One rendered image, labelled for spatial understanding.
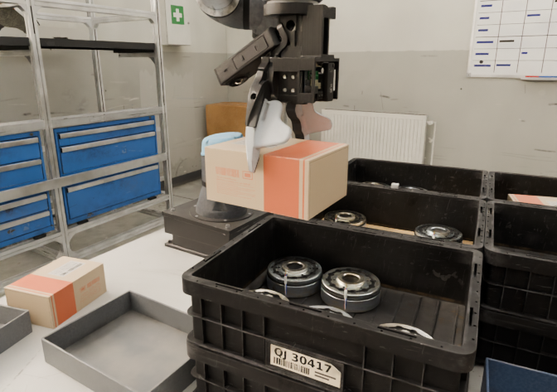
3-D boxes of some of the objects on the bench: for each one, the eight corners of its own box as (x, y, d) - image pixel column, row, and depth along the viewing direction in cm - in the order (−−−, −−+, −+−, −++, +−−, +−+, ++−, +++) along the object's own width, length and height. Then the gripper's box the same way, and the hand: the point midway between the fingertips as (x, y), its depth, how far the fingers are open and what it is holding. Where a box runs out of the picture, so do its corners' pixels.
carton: (67, 283, 106) (63, 255, 104) (107, 291, 102) (103, 263, 100) (9, 318, 91) (3, 287, 89) (53, 329, 88) (48, 297, 86)
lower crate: (185, 405, 68) (181, 341, 65) (270, 311, 94) (270, 262, 91) (452, 520, 51) (463, 441, 48) (466, 366, 77) (475, 307, 74)
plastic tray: (44, 361, 78) (40, 338, 77) (131, 309, 95) (129, 289, 93) (146, 424, 65) (143, 397, 63) (227, 350, 81) (226, 328, 80)
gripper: (288, -8, 42) (286, 186, 48) (360, 11, 58) (351, 155, 63) (220, -3, 46) (225, 175, 52) (303, 14, 62) (301, 148, 68)
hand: (277, 161), depth 59 cm, fingers closed on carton, 14 cm apart
